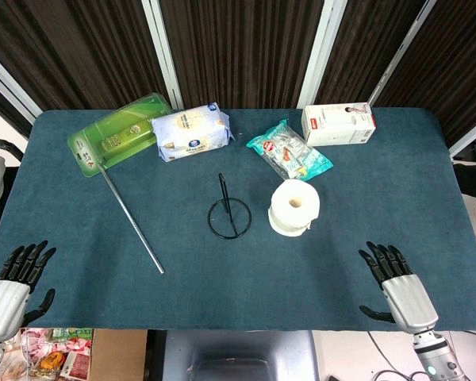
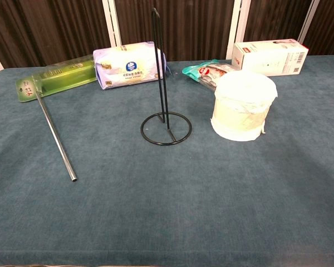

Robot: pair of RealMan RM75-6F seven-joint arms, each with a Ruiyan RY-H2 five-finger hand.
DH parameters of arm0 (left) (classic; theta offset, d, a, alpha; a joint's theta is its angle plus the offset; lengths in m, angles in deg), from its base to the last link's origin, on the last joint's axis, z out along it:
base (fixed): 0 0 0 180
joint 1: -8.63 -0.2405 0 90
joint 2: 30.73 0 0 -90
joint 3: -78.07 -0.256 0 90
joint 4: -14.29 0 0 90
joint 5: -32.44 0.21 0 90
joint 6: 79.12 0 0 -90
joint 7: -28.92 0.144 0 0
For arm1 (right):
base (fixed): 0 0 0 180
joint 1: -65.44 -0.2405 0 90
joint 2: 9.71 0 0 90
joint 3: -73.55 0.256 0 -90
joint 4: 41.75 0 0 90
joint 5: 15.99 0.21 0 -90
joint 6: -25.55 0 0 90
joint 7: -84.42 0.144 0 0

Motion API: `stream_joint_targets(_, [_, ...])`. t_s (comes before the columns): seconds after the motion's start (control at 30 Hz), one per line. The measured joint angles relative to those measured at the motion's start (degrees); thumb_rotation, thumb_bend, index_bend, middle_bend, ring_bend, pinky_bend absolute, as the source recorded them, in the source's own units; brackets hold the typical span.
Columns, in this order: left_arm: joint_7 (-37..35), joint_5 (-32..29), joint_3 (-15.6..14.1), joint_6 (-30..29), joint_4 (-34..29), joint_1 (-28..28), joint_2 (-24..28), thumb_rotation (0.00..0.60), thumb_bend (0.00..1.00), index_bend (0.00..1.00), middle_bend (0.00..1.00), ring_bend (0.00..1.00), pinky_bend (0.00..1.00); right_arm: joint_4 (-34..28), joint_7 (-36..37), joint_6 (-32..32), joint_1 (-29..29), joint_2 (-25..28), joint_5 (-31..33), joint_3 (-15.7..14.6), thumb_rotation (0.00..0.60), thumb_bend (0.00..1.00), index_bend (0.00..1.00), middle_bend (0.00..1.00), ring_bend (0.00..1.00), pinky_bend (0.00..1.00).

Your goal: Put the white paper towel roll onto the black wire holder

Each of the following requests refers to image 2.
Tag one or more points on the white toilet paper roll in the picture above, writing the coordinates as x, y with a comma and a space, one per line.
243, 111

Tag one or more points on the teal snack bag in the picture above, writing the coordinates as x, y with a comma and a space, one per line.
208, 72

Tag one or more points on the blue table cloth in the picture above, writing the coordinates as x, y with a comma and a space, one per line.
167, 208

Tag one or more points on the white and purple tissue pack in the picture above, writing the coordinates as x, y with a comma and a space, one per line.
128, 66

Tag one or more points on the silver metal tube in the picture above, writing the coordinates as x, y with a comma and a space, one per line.
57, 139

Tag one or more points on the green plastic blister package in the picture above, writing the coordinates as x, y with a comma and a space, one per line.
66, 75

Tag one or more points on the white cardboard product box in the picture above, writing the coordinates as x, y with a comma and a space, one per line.
270, 59

